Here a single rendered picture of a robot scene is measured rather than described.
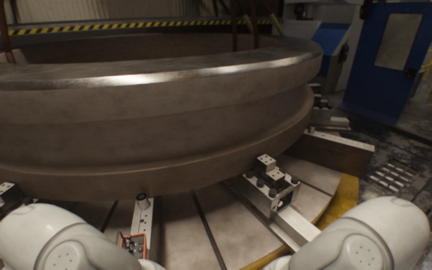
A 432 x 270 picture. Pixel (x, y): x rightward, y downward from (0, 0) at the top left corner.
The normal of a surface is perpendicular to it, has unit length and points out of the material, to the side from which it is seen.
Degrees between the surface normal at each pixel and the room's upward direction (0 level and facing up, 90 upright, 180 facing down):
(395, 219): 9
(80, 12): 90
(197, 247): 0
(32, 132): 90
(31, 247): 35
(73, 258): 24
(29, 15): 90
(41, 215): 14
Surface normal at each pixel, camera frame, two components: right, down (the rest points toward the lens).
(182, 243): -0.01, -0.87
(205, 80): 0.39, 0.44
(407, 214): 0.16, -0.75
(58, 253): 0.05, -0.57
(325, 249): -0.84, -0.52
